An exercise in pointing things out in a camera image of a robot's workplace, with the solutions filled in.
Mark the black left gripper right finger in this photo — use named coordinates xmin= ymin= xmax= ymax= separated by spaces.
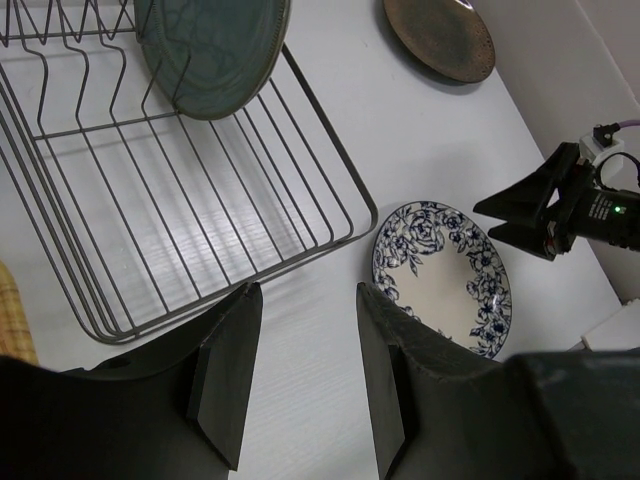
xmin=356 ymin=283 xmax=500 ymax=479

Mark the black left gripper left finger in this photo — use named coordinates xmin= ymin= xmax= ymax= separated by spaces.
xmin=66 ymin=283 xmax=263 ymax=471

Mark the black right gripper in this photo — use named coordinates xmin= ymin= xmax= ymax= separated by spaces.
xmin=473 ymin=142 xmax=639 ymax=260

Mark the blue floral white plate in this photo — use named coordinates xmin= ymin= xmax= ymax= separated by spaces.
xmin=372 ymin=201 xmax=513 ymax=359

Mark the grey-blue round plate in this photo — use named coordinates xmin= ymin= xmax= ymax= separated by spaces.
xmin=134 ymin=1 xmax=292 ymax=121

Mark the woven bamboo plate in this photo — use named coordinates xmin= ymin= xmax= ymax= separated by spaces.
xmin=0 ymin=263 xmax=39 ymax=366

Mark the brown speckled plate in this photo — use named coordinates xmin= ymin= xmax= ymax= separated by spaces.
xmin=382 ymin=0 xmax=496 ymax=84

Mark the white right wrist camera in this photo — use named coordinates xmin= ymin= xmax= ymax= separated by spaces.
xmin=578 ymin=119 xmax=639 ymax=191

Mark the grey wire dish rack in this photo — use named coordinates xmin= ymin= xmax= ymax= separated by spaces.
xmin=1 ymin=1 xmax=378 ymax=345

